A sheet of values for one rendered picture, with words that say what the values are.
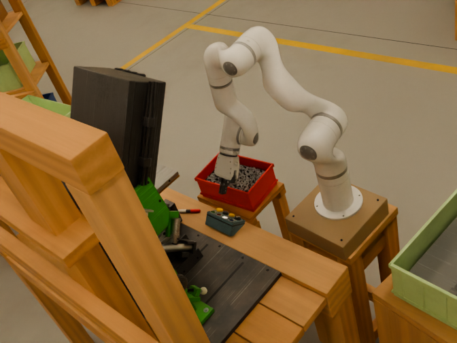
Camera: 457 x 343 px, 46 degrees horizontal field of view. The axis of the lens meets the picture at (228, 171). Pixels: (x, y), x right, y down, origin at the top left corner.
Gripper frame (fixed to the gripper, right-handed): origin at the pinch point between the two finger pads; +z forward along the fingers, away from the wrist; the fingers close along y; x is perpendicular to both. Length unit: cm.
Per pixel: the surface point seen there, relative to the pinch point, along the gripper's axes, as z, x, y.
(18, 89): 3, -45, 271
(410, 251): 0, -14, -78
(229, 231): 13.9, 5.5, -11.8
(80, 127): -39, 107, -54
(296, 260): 14.4, 2.0, -43.2
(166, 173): -3.0, 17.2, 17.4
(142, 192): -1.0, 39.6, 4.5
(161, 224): 11.2, 31.6, 0.5
